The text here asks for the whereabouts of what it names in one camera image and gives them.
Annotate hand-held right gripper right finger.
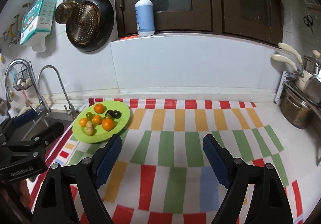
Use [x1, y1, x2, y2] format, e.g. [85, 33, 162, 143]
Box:
[203, 134, 294, 224]

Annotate person's left hand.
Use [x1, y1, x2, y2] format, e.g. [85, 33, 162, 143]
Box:
[2, 177, 32, 214]

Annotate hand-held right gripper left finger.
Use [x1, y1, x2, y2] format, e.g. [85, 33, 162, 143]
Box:
[31, 134, 123, 224]

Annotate pull-out steel faucet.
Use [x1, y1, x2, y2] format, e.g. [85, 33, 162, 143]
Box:
[4, 59, 52, 116]

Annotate brown wooden window frame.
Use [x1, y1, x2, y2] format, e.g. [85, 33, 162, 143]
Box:
[106, 0, 285, 47]

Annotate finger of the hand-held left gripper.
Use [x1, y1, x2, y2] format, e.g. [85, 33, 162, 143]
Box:
[0, 109, 38, 137]
[5, 122, 65, 154]

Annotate black wire basket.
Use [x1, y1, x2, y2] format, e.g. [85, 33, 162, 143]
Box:
[12, 67, 36, 91]

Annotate green plate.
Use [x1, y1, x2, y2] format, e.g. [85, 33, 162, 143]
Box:
[72, 101, 131, 144]

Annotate striped colourful table cloth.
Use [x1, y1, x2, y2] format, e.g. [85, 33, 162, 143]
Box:
[49, 98, 301, 224]

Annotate gooseneck steel faucet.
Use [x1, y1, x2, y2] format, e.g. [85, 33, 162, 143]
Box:
[38, 64, 77, 118]

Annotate black frying pan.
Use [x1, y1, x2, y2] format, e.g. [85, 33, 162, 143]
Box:
[66, 0, 115, 52]

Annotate small steel pot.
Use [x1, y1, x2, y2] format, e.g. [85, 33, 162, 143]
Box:
[301, 49, 321, 76]

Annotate cream handled saucepan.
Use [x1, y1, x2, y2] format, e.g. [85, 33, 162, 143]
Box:
[271, 54, 316, 91]
[278, 42, 304, 64]

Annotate white blue pump bottle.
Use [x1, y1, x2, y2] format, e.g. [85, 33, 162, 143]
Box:
[135, 0, 155, 37]

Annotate white pot rack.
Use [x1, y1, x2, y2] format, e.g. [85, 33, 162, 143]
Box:
[274, 71, 289, 104]

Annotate large orange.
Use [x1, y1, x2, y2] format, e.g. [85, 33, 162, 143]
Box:
[102, 118, 116, 131]

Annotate tissue pack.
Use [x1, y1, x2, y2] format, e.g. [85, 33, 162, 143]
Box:
[20, 0, 58, 53]

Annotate large steel pot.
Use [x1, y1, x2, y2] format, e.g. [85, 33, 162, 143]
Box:
[279, 88, 314, 129]

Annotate brass ladle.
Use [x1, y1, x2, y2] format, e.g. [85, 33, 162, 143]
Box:
[55, 0, 79, 25]

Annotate copper perforated strainer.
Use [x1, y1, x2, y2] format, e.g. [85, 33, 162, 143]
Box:
[68, 3, 101, 44]

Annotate metal wall hooks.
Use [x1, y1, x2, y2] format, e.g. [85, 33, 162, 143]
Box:
[2, 14, 22, 46]

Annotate black scissors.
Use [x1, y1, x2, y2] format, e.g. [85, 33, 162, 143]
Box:
[303, 14, 317, 37]

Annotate glass pot lid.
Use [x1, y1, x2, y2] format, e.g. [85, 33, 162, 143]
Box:
[303, 75, 321, 104]

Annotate steel sink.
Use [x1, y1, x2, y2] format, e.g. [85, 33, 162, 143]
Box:
[15, 111, 81, 144]

